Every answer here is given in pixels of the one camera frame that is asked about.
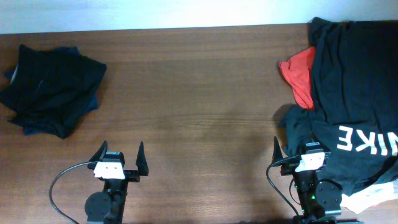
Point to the folded black shirt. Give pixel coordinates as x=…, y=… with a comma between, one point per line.
x=51, y=90

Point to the black Nike t-shirt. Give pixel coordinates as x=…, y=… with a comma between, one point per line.
x=354, y=90

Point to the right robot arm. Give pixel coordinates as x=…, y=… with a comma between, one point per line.
x=319, y=198

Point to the folded navy shirt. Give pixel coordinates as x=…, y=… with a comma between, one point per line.
x=88, y=107

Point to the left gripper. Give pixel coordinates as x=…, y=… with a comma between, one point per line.
x=132, y=175

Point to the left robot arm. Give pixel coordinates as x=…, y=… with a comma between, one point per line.
x=107, y=206

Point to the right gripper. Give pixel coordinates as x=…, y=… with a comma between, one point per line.
x=286, y=168

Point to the red garment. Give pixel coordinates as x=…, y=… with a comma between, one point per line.
x=297, y=73

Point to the white t-shirt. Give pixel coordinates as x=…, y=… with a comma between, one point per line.
x=371, y=196

